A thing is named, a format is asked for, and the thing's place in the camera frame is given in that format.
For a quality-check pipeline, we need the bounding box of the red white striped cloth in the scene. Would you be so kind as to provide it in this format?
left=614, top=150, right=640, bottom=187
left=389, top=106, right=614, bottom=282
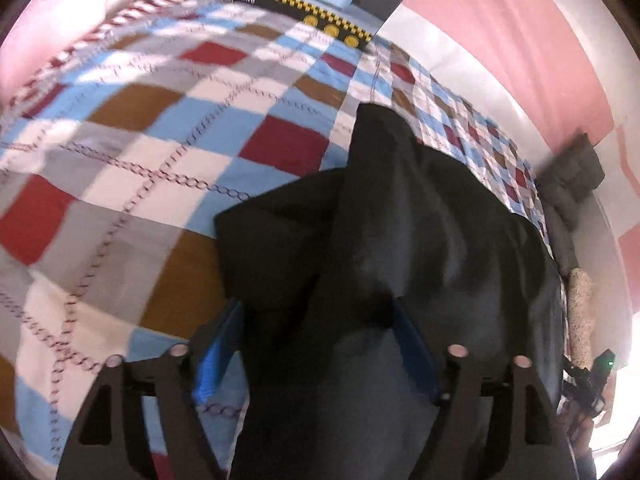
left=17, top=0, right=207, bottom=92

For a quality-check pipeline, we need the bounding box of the grey padded cushion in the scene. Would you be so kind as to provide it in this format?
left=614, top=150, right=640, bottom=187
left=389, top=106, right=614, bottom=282
left=536, top=132, right=607, bottom=277

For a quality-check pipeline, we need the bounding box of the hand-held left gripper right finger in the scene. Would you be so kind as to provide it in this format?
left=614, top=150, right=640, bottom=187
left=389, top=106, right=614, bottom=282
left=391, top=296, right=577, bottom=480

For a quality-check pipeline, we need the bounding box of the black jacket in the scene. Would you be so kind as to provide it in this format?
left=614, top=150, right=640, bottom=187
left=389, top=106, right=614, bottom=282
left=214, top=102, right=568, bottom=480

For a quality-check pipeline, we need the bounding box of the checkered patchwork quilt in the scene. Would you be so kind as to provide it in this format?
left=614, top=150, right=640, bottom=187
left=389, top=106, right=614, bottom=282
left=0, top=0, right=567, bottom=480

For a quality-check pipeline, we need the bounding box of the person's right hand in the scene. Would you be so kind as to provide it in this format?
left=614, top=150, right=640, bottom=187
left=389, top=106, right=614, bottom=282
left=556, top=402, right=597, bottom=457

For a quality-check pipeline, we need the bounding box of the beige speckled pillow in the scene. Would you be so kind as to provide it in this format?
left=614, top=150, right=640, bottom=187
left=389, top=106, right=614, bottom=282
left=564, top=268, right=597, bottom=367

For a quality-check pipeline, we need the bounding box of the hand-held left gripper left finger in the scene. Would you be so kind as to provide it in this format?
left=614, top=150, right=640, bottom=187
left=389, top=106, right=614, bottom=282
left=55, top=302, right=247, bottom=480

